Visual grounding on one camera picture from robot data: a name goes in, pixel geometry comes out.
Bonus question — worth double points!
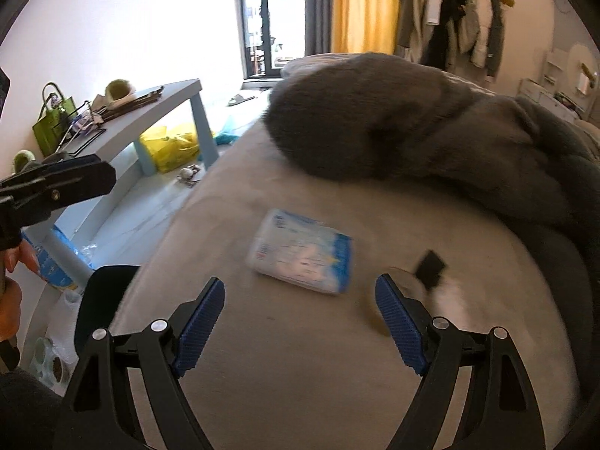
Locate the bed with grey headboard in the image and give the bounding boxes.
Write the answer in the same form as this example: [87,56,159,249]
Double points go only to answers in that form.
[110,54,600,450]

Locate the dark wooden sticks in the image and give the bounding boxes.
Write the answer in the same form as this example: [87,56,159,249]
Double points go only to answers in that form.
[100,85,165,120]

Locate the grey curtain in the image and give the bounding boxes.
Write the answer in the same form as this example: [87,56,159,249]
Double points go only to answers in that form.
[304,0,335,57]

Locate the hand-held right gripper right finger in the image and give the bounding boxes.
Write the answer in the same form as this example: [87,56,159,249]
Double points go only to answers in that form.
[375,273,547,450]

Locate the teal toy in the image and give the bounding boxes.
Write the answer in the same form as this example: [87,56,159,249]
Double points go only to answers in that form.
[213,117,245,145]

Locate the green tote bag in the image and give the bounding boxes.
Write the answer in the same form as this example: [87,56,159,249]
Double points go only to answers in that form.
[32,82,77,158]

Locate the round mirror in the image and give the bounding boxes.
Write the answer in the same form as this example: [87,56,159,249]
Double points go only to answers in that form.
[565,43,597,104]

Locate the black coat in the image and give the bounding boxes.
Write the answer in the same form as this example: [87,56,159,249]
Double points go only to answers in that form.
[429,0,472,69]

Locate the person's left forearm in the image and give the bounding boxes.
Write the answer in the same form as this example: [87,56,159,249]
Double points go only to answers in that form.
[0,368,66,450]

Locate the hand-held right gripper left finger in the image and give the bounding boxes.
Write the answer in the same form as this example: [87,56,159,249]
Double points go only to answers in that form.
[60,277,226,450]

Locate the key bunch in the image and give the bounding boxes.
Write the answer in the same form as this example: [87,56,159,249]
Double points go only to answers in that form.
[175,164,202,189]

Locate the yellow plastic bag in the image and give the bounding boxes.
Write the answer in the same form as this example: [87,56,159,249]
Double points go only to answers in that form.
[139,123,200,174]

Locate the yellow curtain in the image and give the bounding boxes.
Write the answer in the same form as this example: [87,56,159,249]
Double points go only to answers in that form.
[330,0,403,56]

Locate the light blue table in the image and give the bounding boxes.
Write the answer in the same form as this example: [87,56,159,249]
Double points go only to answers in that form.
[21,79,220,371]

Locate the black framed glass door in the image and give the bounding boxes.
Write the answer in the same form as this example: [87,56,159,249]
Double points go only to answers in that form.
[237,0,310,81]

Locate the small black card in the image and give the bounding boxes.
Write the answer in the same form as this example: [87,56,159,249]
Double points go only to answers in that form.
[415,249,448,289]

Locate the white dressing table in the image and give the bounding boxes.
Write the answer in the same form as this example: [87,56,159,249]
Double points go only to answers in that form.
[518,49,591,123]

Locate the beige coat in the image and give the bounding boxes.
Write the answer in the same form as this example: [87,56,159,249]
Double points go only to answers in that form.
[394,0,437,64]

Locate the dark grey fluffy blanket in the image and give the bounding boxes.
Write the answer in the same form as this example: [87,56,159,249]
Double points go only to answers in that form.
[262,51,600,385]

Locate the light grey jacket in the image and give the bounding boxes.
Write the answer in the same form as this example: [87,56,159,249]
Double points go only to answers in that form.
[457,0,505,78]

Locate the white blue small box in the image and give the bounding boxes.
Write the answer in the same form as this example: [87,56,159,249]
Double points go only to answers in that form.
[70,115,101,134]

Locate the person's left hand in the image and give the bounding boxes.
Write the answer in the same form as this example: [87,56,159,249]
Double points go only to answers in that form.
[0,239,41,341]

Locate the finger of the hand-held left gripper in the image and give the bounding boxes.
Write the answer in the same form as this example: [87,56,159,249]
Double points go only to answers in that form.
[0,154,116,219]

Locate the black wire rack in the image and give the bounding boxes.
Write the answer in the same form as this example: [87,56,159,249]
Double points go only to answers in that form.
[54,100,108,151]

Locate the blue white tissue packet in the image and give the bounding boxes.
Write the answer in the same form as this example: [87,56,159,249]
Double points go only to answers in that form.
[247,207,354,297]

